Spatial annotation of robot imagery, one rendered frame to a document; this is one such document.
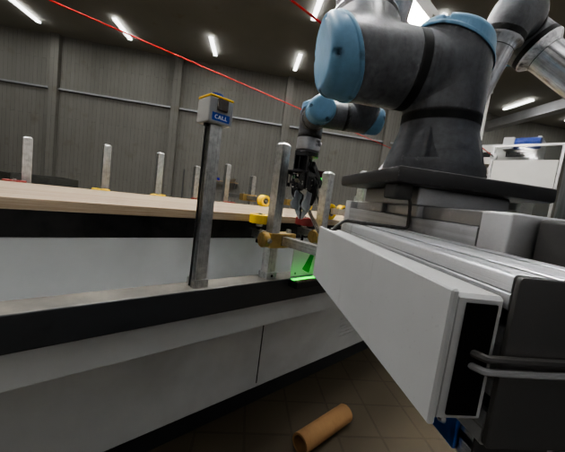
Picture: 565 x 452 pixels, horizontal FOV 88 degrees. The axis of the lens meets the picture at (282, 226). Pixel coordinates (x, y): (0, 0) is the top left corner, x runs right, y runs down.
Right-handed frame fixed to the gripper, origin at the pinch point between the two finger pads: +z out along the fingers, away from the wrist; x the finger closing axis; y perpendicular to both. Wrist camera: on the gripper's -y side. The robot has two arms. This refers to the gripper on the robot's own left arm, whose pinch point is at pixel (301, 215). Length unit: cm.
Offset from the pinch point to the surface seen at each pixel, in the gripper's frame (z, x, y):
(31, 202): 4, -46, 54
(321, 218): 1.1, -0.2, -19.9
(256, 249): 18.0, -24.7, -14.1
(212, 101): -26.8, -15.6, 29.8
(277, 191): -6.7, -8.1, 3.8
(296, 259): 16.7, -3.1, -7.8
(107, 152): -16, -120, -7
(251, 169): -103, -649, -904
